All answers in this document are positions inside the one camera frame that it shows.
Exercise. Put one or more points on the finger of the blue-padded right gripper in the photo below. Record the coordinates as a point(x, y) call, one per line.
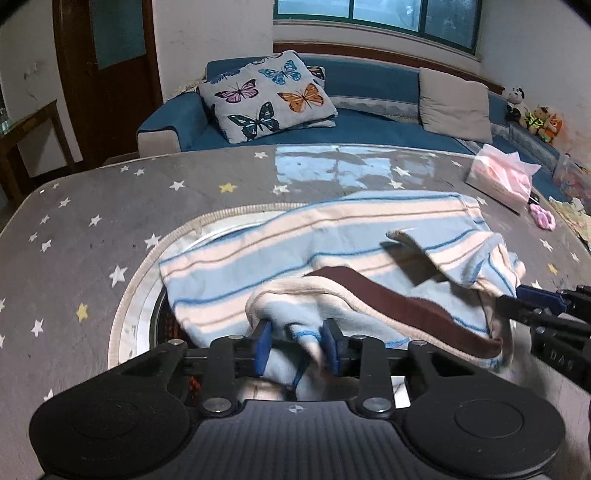
point(575, 303)

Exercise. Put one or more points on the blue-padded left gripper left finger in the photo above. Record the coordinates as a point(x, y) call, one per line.
point(231, 358)

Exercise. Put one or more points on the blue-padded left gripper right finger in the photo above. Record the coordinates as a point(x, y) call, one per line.
point(365, 359)

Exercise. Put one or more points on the blue white striped sweater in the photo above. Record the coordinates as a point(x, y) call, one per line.
point(397, 266)

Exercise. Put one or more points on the pink hair scrunchie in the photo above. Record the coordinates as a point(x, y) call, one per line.
point(543, 218)

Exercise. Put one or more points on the clear bag of small items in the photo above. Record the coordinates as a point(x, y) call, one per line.
point(573, 179)

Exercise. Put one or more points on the pink tissue pack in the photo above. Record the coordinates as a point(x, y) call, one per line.
point(502, 176)

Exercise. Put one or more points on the orange yellow plush toy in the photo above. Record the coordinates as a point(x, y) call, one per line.
point(543, 123)

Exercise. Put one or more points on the panda plush toy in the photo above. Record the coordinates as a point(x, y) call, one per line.
point(515, 104)

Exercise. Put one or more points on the grey star-patterned table cover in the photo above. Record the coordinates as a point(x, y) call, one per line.
point(72, 248)

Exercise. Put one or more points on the beige square cushion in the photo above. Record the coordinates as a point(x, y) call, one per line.
point(452, 106)

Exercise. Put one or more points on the blue fabric sofa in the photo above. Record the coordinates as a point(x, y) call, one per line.
point(378, 103)

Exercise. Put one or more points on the butterfly print pillow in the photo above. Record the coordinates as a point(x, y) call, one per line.
point(266, 97)

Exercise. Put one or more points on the dark wooden side table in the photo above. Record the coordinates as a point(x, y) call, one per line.
point(22, 144)

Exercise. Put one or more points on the green framed window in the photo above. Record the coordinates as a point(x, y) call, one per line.
point(453, 23)

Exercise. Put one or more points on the dark wooden door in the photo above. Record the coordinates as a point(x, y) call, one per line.
point(108, 69)

